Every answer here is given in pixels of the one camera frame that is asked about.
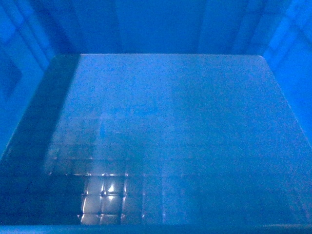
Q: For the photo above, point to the large blue plastic crate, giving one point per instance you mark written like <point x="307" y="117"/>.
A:
<point x="156" y="116"/>

